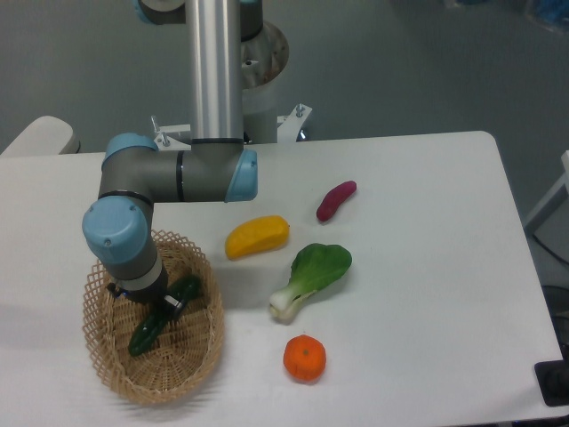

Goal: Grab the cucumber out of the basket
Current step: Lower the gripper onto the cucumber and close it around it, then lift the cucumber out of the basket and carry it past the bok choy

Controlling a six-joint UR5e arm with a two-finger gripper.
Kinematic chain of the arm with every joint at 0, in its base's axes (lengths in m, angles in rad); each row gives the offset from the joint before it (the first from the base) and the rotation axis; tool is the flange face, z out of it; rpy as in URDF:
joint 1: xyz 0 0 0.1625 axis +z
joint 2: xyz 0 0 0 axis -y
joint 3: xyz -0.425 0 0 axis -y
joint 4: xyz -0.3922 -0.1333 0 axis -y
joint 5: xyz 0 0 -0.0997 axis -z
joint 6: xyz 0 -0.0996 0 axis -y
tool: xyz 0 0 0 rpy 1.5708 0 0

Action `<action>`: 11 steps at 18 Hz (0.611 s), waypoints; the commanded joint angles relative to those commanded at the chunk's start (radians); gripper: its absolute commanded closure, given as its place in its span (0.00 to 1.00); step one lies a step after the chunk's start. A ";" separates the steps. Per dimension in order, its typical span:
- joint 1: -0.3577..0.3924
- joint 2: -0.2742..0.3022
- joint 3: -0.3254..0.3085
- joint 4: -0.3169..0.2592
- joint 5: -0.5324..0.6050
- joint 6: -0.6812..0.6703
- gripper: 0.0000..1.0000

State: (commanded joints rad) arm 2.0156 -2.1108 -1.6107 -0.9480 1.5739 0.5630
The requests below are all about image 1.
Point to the woven wicker basket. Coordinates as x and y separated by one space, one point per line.
186 351

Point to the purple sweet potato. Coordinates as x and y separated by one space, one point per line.
333 200

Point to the green bok choy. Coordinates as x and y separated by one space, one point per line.
314 268

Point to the white chair seat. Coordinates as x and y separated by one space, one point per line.
46 136

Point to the yellow mango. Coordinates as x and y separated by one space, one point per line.
257 236

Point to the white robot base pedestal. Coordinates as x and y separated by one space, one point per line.
262 89

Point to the white furniture frame right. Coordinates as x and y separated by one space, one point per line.
550 202

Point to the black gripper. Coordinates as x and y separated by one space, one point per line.
150 288

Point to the orange tangerine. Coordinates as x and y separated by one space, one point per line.
304 358

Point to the black device at edge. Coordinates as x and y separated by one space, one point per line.
552 378

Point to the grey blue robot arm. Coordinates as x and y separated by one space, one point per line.
136 174

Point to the green cucumber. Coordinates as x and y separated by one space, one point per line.
147 331

